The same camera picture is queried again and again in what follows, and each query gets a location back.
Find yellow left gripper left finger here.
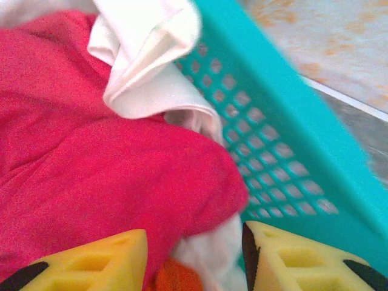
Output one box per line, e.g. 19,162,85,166
0,229,149,291

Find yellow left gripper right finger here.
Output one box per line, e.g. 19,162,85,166
241,220,388,291

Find orange t-shirt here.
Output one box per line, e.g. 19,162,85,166
154,257,203,291

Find red t-shirt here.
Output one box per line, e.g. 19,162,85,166
0,10,250,291

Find teal plastic basket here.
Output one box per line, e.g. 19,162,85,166
174,0,388,278

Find white t-shirt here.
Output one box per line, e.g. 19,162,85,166
0,0,247,291

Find aluminium table side rail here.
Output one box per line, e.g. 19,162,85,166
304,79,388,119

